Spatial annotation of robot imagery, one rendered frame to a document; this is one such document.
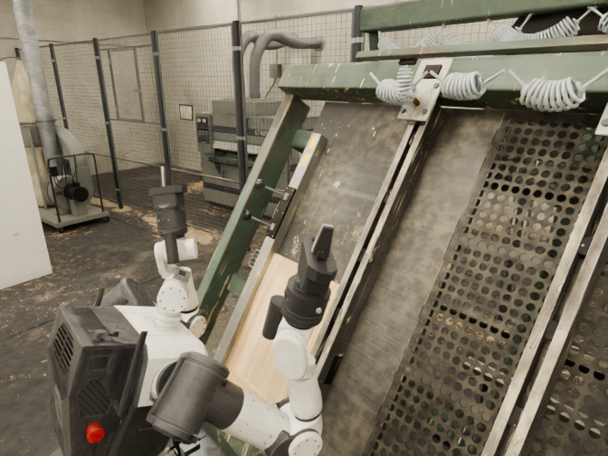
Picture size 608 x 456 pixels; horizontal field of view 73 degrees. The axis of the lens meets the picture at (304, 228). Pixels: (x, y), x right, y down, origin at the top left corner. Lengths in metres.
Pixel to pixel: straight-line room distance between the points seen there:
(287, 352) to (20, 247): 4.22
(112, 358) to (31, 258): 4.06
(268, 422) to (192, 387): 0.20
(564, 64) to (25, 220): 4.53
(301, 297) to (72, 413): 0.50
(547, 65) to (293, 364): 0.89
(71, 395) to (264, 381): 0.66
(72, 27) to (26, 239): 5.79
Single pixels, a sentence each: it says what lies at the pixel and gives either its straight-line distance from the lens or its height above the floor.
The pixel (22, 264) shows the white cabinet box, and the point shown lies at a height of 0.18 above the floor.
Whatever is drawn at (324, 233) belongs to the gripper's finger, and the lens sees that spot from 0.74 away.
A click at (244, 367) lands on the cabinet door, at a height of 0.96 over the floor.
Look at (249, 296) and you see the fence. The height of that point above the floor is 1.16.
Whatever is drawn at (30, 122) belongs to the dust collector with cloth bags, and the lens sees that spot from 6.83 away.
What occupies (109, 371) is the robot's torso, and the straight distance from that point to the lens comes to 0.95.
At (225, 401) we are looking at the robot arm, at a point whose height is 1.30.
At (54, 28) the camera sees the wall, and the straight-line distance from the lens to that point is 9.72.
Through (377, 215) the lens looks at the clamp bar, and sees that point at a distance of 1.21.
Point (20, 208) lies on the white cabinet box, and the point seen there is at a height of 0.74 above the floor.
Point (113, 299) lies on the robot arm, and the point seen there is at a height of 1.35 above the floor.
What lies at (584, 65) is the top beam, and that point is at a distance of 1.16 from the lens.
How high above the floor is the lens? 1.89
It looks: 20 degrees down
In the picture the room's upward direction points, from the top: straight up
